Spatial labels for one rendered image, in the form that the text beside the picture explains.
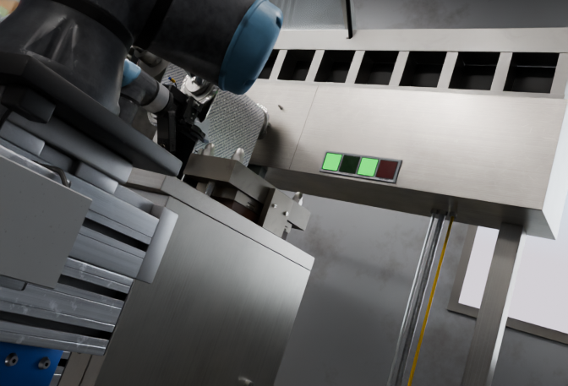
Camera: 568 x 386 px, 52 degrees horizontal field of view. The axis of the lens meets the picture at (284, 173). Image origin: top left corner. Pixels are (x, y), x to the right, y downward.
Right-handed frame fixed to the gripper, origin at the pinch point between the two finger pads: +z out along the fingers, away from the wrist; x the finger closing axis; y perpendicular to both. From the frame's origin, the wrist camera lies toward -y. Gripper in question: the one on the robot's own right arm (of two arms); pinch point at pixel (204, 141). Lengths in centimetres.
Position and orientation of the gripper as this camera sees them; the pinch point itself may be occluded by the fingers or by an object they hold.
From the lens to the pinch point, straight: 165.5
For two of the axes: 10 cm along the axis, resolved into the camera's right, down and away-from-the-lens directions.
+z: 5.0, 3.8, 7.8
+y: 3.2, -9.2, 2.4
